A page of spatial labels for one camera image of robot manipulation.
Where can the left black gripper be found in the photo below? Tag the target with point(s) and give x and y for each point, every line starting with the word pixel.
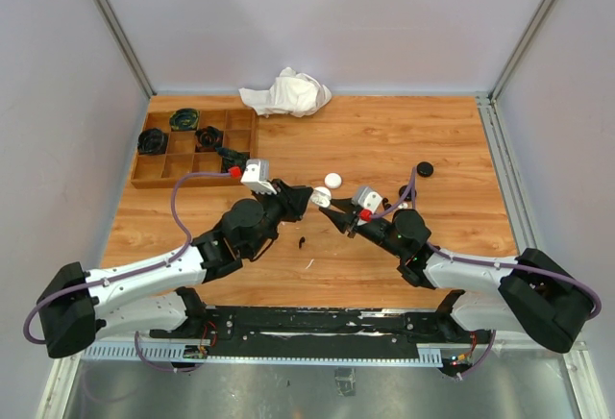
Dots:
pixel 294 200

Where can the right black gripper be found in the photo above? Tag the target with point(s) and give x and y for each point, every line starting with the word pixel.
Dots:
pixel 340 219

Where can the white earbud charging case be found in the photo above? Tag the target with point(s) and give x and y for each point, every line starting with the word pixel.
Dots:
pixel 321 197

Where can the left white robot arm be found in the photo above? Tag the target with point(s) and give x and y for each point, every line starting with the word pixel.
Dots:
pixel 79 307

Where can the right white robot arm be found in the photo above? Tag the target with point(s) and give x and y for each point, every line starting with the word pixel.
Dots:
pixel 528 294

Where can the white round closed case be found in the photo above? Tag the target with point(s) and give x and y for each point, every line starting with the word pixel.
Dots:
pixel 333 180

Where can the black round case near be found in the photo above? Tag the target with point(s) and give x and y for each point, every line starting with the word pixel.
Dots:
pixel 410 192

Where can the black round case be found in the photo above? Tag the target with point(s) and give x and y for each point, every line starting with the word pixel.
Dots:
pixel 410 192
pixel 424 169

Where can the black round case far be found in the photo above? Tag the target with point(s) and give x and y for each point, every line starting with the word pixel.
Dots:
pixel 424 169

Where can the dark coiled band lower right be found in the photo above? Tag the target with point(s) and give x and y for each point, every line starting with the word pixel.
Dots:
pixel 231 158

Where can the dark coiled band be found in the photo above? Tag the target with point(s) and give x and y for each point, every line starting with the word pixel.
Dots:
pixel 152 142
pixel 184 120
pixel 208 139
pixel 231 158

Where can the wooden compartment tray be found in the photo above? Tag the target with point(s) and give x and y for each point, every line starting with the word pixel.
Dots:
pixel 240 128

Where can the dark coiled band middle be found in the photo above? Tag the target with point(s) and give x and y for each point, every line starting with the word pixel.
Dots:
pixel 208 139

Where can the crumpled white cloth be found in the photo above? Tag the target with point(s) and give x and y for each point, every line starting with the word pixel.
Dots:
pixel 292 93

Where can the dark coiled band top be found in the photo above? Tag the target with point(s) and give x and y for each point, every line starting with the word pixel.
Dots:
pixel 184 120

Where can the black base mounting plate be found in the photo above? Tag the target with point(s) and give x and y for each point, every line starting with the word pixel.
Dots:
pixel 336 333

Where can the dark coiled band left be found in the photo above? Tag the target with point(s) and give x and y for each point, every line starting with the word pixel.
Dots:
pixel 152 142

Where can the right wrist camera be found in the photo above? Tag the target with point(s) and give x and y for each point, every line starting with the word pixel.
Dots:
pixel 367 198

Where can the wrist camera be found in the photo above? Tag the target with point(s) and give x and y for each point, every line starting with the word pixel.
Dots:
pixel 256 177
pixel 367 198

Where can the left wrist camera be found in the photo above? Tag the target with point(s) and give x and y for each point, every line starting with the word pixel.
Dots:
pixel 256 177

